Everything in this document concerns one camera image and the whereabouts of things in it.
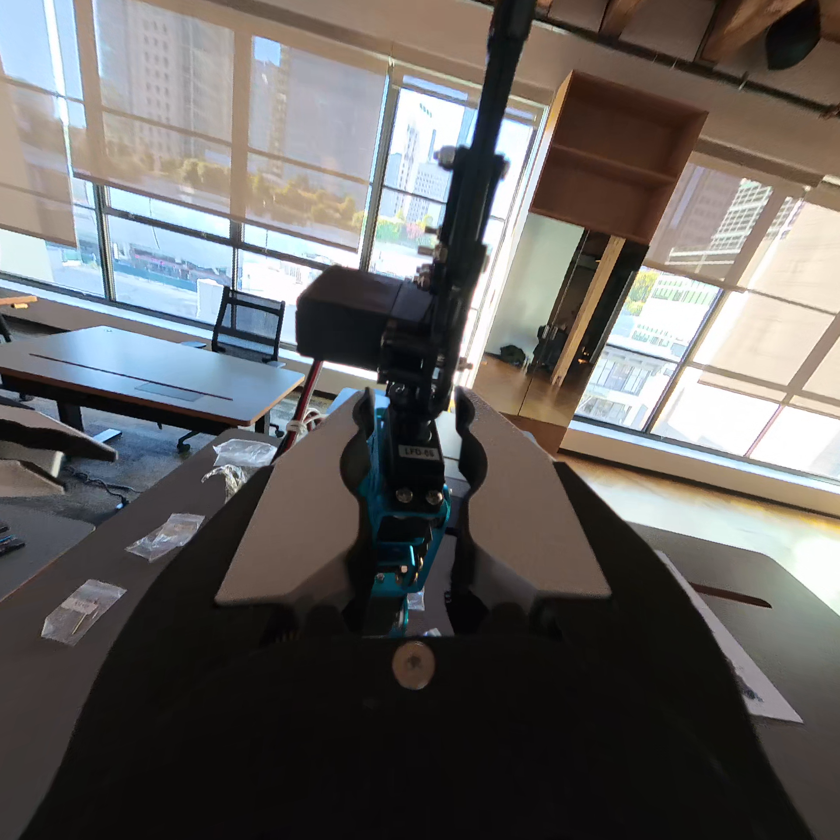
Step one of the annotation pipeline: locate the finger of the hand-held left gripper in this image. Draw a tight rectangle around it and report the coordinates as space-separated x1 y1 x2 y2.
0 454 67 498
0 403 119 464

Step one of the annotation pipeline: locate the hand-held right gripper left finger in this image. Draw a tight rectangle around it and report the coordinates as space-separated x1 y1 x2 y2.
214 386 377 636

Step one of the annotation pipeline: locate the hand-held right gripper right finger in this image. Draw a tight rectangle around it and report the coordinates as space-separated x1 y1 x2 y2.
451 386 613 636

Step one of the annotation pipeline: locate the blue and black toy robot arm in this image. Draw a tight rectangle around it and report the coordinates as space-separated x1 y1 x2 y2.
295 0 540 639

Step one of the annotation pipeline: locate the grey desk with slot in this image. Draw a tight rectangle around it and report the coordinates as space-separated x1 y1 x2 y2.
0 325 307 455

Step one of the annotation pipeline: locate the dark desk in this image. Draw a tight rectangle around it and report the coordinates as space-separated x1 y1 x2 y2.
0 427 840 840

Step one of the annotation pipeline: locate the black office chair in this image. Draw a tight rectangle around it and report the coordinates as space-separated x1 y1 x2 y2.
176 284 287 455

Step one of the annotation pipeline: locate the open instruction booklet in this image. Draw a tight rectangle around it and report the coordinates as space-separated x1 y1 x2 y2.
655 549 804 725

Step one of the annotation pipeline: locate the beige roller window blind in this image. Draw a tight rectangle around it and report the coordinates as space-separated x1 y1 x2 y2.
0 0 389 256
645 156 840 408

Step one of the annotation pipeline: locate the wooden shelf cabinet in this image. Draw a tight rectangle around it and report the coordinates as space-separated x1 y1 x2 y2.
471 70 710 455

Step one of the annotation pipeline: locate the dark ceiling fixture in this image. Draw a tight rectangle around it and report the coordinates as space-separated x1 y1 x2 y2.
763 0 823 71

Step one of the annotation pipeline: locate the black floor cable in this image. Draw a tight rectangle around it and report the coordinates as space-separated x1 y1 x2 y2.
62 465 130 511

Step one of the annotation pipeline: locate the red white black servo cable bundle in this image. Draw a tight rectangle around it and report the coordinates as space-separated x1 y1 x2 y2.
271 357 330 462

